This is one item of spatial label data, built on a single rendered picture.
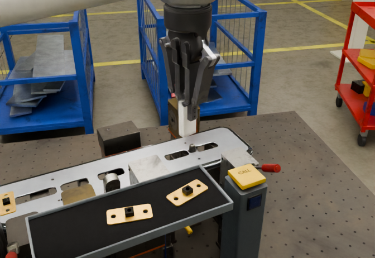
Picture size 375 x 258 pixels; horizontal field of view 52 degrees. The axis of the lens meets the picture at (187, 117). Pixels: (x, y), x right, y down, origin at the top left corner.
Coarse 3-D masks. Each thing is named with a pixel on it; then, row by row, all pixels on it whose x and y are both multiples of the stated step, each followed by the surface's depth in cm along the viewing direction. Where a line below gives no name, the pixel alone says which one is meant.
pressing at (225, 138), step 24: (168, 144) 122; (216, 144) 123; (240, 144) 122; (72, 168) 112; (96, 168) 112; (120, 168) 112; (168, 168) 112; (0, 192) 103; (24, 192) 103; (96, 192) 103; (0, 216) 95
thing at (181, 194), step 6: (198, 180) 81; (186, 186) 78; (192, 186) 80; (204, 186) 80; (174, 192) 78; (180, 192) 78; (186, 192) 77; (192, 192) 78; (198, 192) 78; (168, 198) 77; (174, 198) 77; (180, 198) 77; (186, 198) 77; (192, 198) 77; (174, 204) 75; (180, 204) 75
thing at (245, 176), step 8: (240, 168) 85; (248, 168) 85; (232, 176) 84; (240, 176) 83; (248, 176) 83; (256, 176) 83; (264, 176) 83; (240, 184) 81; (248, 184) 81; (256, 184) 82
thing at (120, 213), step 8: (120, 208) 74; (128, 208) 73; (136, 208) 74; (144, 208) 74; (120, 216) 72; (128, 216) 72; (136, 216) 72; (144, 216) 72; (152, 216) 73; (112, 224) 71
